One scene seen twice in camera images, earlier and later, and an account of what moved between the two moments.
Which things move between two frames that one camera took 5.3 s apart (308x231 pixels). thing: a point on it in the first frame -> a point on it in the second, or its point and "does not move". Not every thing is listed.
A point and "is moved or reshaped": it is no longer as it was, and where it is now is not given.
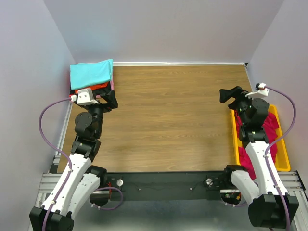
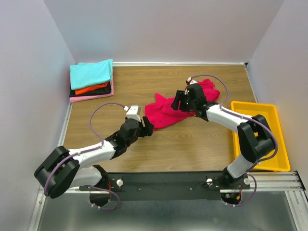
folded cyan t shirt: x=83 y=74 does not move
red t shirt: x=269 y=123 is moved or reshaped
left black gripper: x=104 y=103 -> x=143 y=126
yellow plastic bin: x=282 y=162 does not move
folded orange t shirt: x=94 y=88 does not move
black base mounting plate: x=166 y=186 does not move
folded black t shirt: x=97 y=92 does not move
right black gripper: x=236 y=99 -> x=182 y=100
